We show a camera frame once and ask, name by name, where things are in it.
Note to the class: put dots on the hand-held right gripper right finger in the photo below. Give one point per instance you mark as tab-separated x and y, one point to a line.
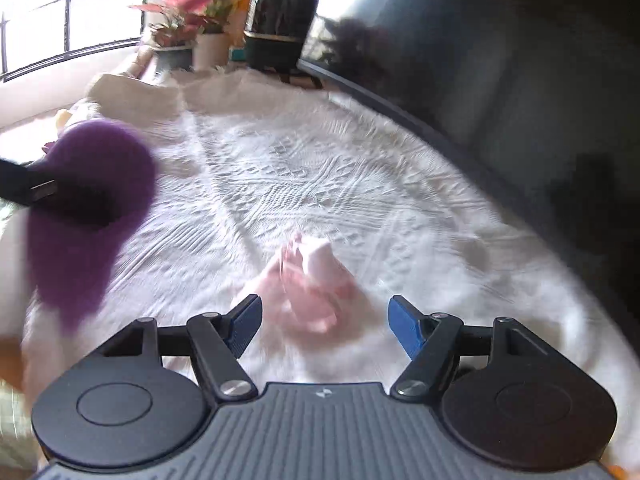
402	327

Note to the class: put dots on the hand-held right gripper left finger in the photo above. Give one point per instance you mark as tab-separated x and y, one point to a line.
246	325

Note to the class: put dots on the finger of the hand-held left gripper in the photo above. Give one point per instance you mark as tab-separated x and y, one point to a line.
40	187

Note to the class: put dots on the purple fluffy scrunchie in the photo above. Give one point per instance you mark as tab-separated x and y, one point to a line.
105	155

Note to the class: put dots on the cream plush toy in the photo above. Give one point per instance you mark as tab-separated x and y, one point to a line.
63	118

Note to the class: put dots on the white textured blanket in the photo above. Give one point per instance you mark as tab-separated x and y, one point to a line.
300	170

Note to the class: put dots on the black framed window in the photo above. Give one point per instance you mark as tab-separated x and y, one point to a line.
100	10

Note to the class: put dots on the green plant in white pot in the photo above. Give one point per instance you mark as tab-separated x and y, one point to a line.
212	50

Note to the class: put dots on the black television screen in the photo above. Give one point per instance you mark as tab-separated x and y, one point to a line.
475	60

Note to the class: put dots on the black round appliance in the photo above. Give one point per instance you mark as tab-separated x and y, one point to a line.
280	15

